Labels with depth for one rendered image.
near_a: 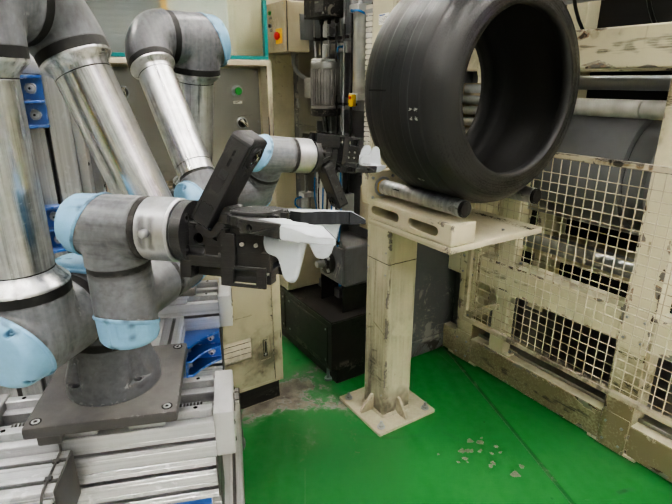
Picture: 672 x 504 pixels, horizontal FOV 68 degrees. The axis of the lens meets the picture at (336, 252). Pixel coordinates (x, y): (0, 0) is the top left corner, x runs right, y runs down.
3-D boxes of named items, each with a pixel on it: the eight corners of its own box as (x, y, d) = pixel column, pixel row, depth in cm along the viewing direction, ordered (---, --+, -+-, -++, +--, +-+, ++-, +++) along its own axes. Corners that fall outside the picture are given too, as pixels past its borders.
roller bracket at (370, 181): (361, 202, 154) (361, 170, 151) (454, 188, 174) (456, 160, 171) (367, 204, 151) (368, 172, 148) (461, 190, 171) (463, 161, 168)
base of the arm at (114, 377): (54, 412, 78) (41, 356, 75) (80, 361, 92) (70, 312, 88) (155, 400, 81) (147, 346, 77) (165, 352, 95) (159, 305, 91)
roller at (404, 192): (374, 191, 152) (378, 177, 152) (385, 194, 155) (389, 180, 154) (457, 216, 125) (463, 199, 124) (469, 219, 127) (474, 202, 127)
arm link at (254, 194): (213, 200, 112) (225, 162, 104) (255, 192, 119) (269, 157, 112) (231, 224, 109) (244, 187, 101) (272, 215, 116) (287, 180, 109)
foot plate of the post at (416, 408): (339, 398, 200) (339, 390, 198) (391, 378, 213) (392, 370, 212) (379, 437, 178) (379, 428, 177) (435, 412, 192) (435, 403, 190)
